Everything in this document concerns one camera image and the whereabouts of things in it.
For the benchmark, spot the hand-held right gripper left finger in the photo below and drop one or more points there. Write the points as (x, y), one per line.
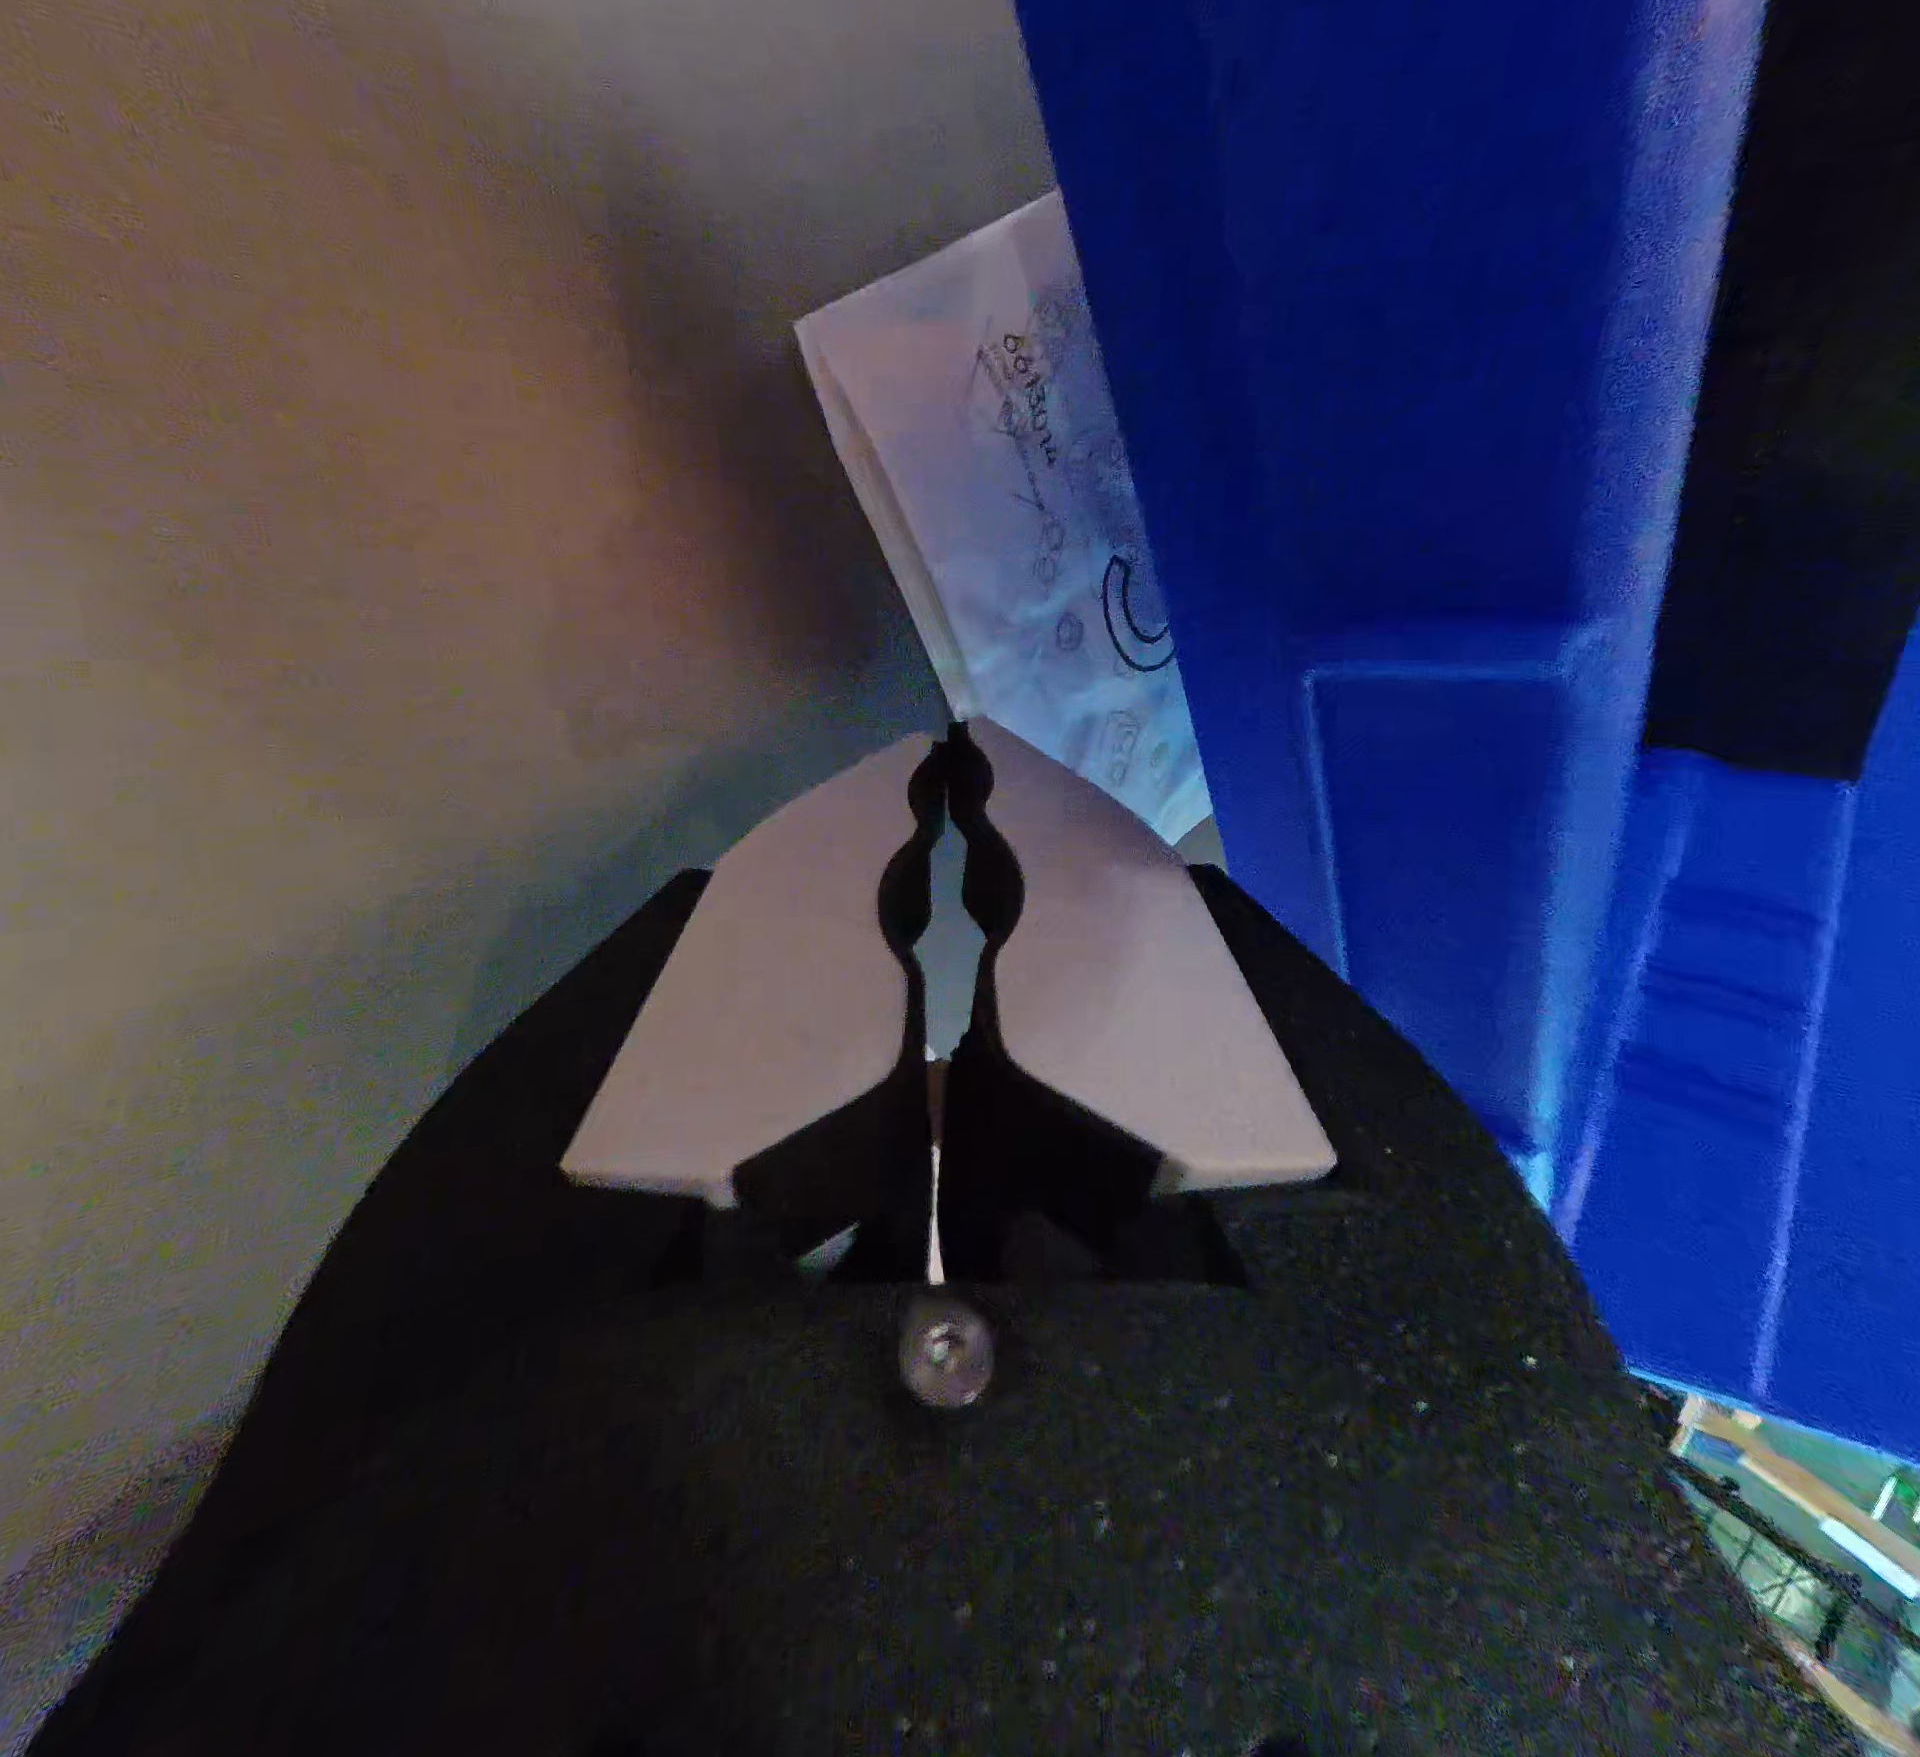
(765, 993)

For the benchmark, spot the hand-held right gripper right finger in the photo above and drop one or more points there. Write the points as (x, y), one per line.
(1127, 993)

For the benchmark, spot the blue plastic bin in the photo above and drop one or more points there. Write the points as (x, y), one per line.
(1440, 557)

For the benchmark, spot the white instruction sheet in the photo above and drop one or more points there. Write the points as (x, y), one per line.
(1003, 497)

